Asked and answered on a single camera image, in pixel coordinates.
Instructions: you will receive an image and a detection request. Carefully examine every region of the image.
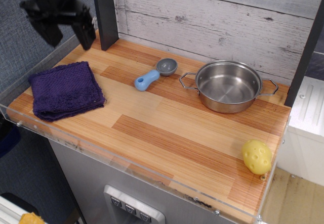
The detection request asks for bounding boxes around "blue grey ice cream scoop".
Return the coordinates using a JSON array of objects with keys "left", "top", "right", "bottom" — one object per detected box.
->
[{"left": 134, "top": 58, "right": 178, "bottom": 92}]

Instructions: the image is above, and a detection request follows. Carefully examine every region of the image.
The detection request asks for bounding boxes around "dark grey right post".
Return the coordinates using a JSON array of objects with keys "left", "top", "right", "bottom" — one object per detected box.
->
[{"left": 284, "top": 0, "right": 323, "bottom": 107}]

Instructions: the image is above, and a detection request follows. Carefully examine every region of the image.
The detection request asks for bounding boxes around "stainless steel pot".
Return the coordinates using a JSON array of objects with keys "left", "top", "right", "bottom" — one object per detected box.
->
[{"left": 179, "top": 60, "right": 278, "bottom": 114}]

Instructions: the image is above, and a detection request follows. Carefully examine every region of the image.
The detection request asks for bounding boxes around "clear acrylic front guard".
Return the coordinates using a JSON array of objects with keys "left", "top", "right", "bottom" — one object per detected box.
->
[{"left": 0, "top": 104, "right": 278, "bottom": 224}]

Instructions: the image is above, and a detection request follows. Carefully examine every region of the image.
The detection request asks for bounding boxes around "silver dispenser button panel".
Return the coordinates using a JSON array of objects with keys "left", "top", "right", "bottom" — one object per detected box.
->
[{"left": 103, "top": 185, "right": 166, "bottom": 223}]

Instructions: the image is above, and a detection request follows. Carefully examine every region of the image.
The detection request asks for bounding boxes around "dark grey left post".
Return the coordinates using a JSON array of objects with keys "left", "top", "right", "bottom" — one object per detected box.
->
[{"left": 94, "top": 0, "right": 119, "bottom": 51}]

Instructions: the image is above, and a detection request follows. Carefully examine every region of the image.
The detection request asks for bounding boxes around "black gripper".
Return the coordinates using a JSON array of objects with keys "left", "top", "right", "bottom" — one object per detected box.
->
[{"left": 20, "top": 0, "right": 96, "bottom": 50}]

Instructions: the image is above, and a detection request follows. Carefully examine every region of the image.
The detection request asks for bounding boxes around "white side cabinet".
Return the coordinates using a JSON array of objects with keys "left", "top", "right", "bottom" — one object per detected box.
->
[{"left": 277, "top": 77, "right": 323, "bottom": 185}]

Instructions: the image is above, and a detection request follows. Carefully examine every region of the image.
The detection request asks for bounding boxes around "yellow toy potato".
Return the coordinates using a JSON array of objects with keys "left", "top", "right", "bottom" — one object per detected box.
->
[{"left": 241, "top": 139, "right": 272, "bottom": 175}]

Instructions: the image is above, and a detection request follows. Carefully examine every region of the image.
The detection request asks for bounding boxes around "dark grey post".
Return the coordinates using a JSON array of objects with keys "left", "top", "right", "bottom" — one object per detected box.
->
[
  {"left": 94, "top": 0, "right": 119, "bottom": 51},
  {"left": 284, "top": 0, "right": 323, "bottom": 107}
]

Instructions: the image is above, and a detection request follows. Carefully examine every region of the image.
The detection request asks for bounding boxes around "yellow black object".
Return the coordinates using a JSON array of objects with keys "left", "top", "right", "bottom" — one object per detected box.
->
[{"left": 18, "top": 212, "right": 45, "bottom": 224}]

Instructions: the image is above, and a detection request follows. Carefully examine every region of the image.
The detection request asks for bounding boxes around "purple towel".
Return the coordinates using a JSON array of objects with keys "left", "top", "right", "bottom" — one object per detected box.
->
[{"left": 28, "top": 61, "right": 105, "bottom": 122}]

